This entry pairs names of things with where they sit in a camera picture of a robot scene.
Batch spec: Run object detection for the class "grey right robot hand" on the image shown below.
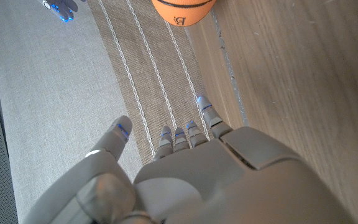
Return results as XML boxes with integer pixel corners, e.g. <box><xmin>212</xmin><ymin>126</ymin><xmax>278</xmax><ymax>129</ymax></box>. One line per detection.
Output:
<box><xmin>37</xmin><ymin>0</ymin><xmax>86</xmax><ymax>23</ymax></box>

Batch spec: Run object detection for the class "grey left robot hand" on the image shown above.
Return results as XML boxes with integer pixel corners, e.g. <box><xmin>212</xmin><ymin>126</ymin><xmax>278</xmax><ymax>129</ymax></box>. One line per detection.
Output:
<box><xmin>22</xmin><ymin>95</ymin><xmax>356</xmax><ymax>224</ymax></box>

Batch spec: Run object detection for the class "orange mini basketball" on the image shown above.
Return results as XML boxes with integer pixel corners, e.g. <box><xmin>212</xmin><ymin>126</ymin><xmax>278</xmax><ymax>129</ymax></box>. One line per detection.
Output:
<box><xmin>150</xmin><ymin>0</ymin><xmax>218</xmax><ymax>27</ymax></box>

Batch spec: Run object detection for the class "beige striped cloth backdrop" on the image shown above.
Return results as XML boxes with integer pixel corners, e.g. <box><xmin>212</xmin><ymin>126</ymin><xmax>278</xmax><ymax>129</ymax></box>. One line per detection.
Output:
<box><xmin>0</xmin><ymin>0</ymin><xmax>213</xmax><ymax>224</ymax></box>

